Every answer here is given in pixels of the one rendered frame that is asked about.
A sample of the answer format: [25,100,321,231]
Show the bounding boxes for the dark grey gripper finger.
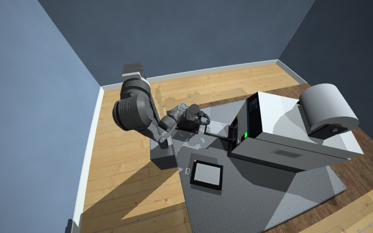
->
[194,119,209,125]
[199,111,210,123]

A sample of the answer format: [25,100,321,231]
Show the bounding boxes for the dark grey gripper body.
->
[180,104,201,122]

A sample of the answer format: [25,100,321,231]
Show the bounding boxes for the grey cylinder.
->
[299,83,359,134]

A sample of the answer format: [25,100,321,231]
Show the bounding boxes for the black rectangular frame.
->
[190,160,223,190]
[176,117,200,133]

